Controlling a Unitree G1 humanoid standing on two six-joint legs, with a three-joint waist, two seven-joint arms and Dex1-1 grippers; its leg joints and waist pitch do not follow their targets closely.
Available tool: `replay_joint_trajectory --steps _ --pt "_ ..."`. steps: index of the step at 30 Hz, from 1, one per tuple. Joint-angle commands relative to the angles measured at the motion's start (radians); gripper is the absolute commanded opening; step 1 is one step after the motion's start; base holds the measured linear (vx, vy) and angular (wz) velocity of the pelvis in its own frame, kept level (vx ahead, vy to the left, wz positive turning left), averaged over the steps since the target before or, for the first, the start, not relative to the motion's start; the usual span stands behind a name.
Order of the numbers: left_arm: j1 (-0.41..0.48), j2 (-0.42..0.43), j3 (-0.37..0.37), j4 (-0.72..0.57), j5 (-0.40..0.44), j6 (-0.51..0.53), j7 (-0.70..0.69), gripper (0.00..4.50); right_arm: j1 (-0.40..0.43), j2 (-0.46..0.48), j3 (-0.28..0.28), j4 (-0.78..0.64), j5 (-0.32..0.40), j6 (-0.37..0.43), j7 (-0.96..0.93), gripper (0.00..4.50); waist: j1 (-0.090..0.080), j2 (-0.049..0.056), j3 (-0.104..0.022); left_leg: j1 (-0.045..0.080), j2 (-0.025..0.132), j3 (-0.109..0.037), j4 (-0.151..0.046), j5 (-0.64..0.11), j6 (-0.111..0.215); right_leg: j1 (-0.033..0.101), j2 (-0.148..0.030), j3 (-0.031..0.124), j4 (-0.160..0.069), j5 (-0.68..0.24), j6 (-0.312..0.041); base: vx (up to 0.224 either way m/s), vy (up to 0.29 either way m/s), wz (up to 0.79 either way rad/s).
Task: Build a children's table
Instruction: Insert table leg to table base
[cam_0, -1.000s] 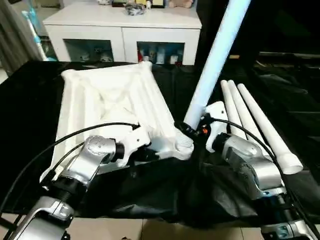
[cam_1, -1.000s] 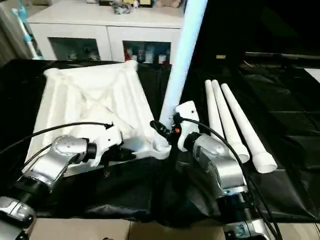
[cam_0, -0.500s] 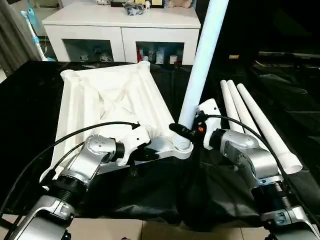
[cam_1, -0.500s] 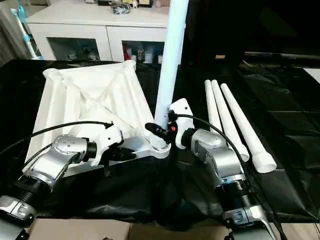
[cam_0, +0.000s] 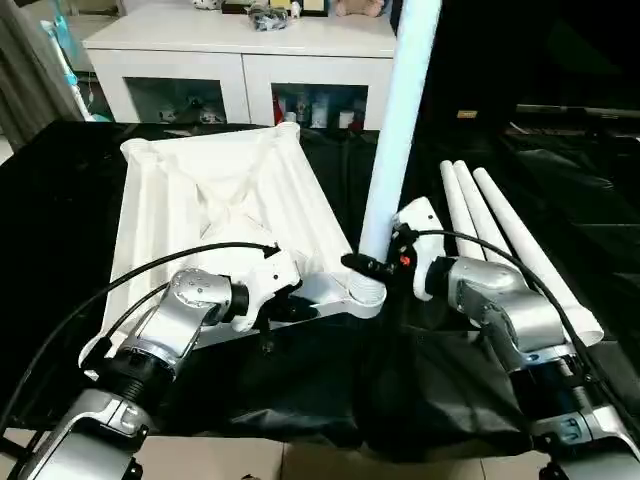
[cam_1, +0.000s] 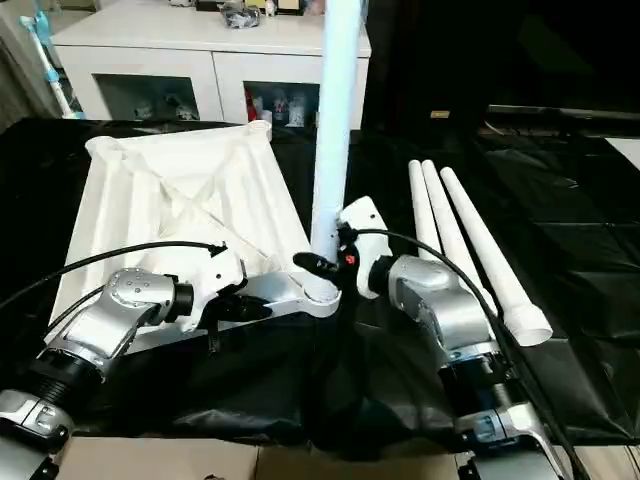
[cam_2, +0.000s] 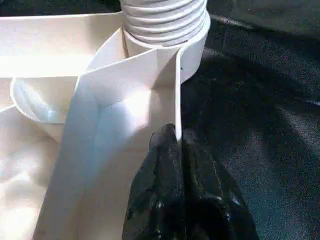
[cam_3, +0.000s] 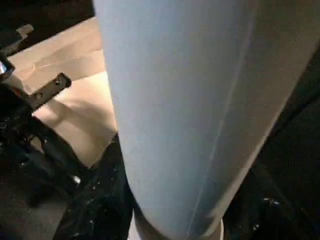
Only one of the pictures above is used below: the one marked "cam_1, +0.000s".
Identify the white plastic table top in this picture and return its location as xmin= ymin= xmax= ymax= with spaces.
xmin=48 ymin=119 xmax=343 ymax=353

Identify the white plastic table leg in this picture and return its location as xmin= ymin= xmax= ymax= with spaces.
xmin=439 ymin=166 xmax=554 ymax=348
xmin=420 ymin=159 xmax=501 ymax=313
xmin=407 ymin=159 xmax=447 ymax=267
xmin=302 ymin=0 xmax=364 ymax=303

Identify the black plastic mat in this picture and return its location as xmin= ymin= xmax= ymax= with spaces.
xmin=0 ymin=115 xmax=640 ymax=461

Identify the white cabinet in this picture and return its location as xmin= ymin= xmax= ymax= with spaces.
xmin=50 ymin=0 xmax=374 ymax=133

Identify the small grey object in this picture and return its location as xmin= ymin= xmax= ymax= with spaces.
xmin=214 ymin=0 xmax=263 ymax=30

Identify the white flat board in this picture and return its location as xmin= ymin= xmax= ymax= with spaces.
xmin=604 ymin=136 xmax=640 ymax=168

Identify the grey curtain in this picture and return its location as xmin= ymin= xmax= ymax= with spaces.
xmin=0 ymin=0 xmax=51 ymax=126

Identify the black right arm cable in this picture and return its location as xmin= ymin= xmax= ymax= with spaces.
xmin=350 ymin=227 xmax=583 ymax=480

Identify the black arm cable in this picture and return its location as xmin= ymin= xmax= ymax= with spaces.
xmin=350 ymin=227 xmax=583 ymax=480
xmin=0 ymin=239 xmax=227 ymax=333

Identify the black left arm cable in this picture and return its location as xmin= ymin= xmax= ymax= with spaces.
xmin=0 ymin=239 xmax=227 ymax=333

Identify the black metal rail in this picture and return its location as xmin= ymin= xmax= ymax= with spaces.
xmin=486 ymin=102 xmax=640 ymax=124

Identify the teal white mop handle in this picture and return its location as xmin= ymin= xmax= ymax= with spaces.
xmin=22 ymin=8 xmax=79 ymax=120

